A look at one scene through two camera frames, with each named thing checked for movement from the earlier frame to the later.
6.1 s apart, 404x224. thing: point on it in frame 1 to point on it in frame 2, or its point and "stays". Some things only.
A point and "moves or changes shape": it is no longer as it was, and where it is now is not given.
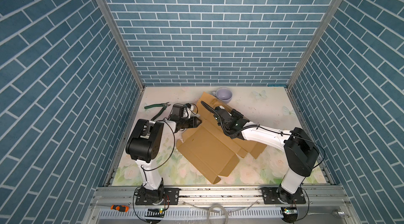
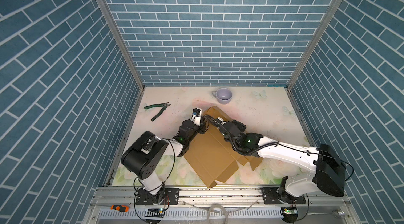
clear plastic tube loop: x=224 y=209 stays
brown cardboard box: x=216 y=153 moves or changes shape
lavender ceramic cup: x=224 y=94 stays
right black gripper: x=233 y=114 to x=240 y=128
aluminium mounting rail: x=103 y=197 stays
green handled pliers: x=164 y=104 stays
